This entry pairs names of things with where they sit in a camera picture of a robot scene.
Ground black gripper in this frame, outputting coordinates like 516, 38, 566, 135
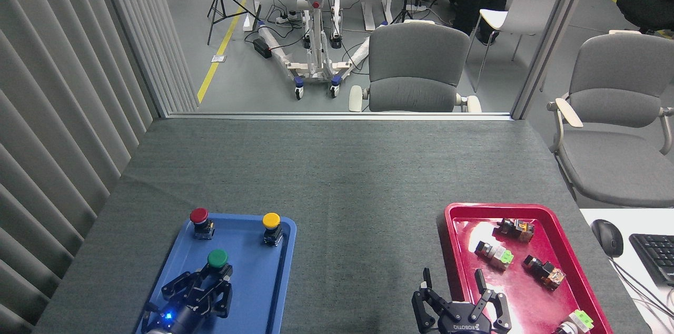
143, 266, 234, 334
412, 268, 512, 334

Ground green push button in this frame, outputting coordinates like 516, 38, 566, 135
206, 249, 234, 278

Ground red push button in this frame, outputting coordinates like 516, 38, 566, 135
190, 208, 216, 240

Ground yellow push button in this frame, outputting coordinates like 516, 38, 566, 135
262, 212, 284, 247

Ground blue plastic tray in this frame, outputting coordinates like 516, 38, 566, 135
135, 213, 297, 334

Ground red plastic tray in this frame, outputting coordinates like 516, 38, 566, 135
437, 203, 614, 334

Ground black computer mouse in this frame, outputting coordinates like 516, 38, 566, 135
591, 219, 625, 258

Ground white side desk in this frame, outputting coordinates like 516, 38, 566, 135
579, 209, 674, 334

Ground black keyboard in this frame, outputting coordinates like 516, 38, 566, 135
629, 233, 674, 287

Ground grey ribbed partition panel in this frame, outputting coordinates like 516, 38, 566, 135
0, 0, 200, 334

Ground grey padded armchair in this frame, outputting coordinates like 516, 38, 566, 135
547, 31, 674, 209
349, 20, 482, 113

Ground black power adapter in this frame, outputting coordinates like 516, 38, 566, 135
252, 37, 273, 59

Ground white stand on wheels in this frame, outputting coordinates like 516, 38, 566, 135
257, 0, 372, 100

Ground white plastic chair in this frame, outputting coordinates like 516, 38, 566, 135
466, 0, 562, 93

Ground grey switch with green block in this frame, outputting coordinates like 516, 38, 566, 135
475, 241, 514, 271
553, 310, 594, 334

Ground black switch with orange block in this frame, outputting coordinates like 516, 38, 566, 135
493, 218, 536, 243
523, 255, 567, 291

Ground black mouse cable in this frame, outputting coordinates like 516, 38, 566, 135
610, 256, 674, 320

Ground silver table edge rail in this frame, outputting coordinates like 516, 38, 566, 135
165, 112, 513, 122

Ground silver post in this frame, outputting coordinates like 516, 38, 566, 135
511, 0, 599, 120

